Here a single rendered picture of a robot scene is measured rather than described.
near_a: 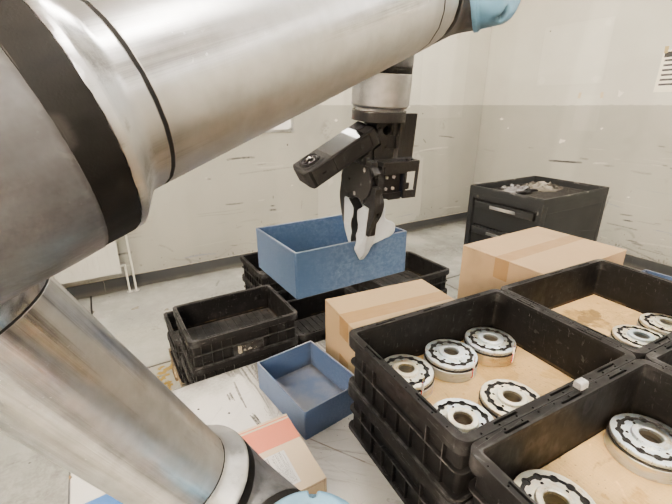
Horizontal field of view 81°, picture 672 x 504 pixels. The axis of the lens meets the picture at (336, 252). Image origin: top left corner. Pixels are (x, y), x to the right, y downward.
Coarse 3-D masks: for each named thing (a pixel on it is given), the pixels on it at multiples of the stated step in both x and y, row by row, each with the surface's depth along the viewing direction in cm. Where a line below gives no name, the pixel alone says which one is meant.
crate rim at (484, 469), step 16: (624, 368) 63; (640, 368) 64; (656, 368) 63; (592, 384) 59; (608, 384) 60; (560, 400) 56; (576, 400) 56; (528, 416) 53; (544, 416) 53; (496, 432) 51; (512, 432) 51; (480, 448) 48; (480, 464) 46; (480, 480) 47; (496, 480) 44; (512, 480) 44; (496, 496) 45; (512, 496) 43; (528, 496) 42
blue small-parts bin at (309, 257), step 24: (336, 216) 73; (264, 240) 63; (288, 240) 69; (312, 240) 72; (336, 240) 75; (384, 240) 61; (264, 264) 65; (288, 264) 56; (312, 264) 56; (336, 264) 58; (360, 264) 60; (384, 264) 63; (288, 288) 58; (312, 288) 57; (336, 288) 59
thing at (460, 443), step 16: (448, 304) 83; (528, 304) 83; (384, 320) 77; (400, 320) 77; (560, 320) 77; (352, 336) 72; (592, 336) 72; (368, 352) 67; (624, 352) 67; (384, 368) 63; (608, 368) 63; (400, 384) 59; (416, 400) 56; (544, 400) 56; (432, 416) 53; (512, 416) 53; (448, 432) 51; (480, 432) 51; (464, 448) 50
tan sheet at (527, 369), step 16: (528, 352) 84; (480, 368) 79; (496, 368) 79; (512, 368) 79; (528, 368) 79; (544, 368) 79; (448, 384) 74; (464, 384) 74; (480, 384) 74; (528, 384) 74; (544, 384) 74; (560, 384) 74; (432, 400) 70
